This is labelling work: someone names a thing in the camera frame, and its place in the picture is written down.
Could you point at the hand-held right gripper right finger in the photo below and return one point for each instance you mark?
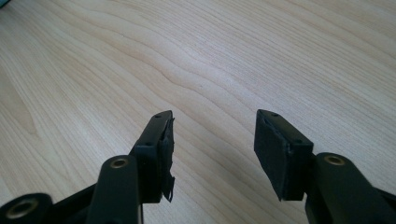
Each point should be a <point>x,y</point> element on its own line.
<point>285,155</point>

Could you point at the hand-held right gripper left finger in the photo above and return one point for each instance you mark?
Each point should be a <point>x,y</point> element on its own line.
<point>154,161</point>

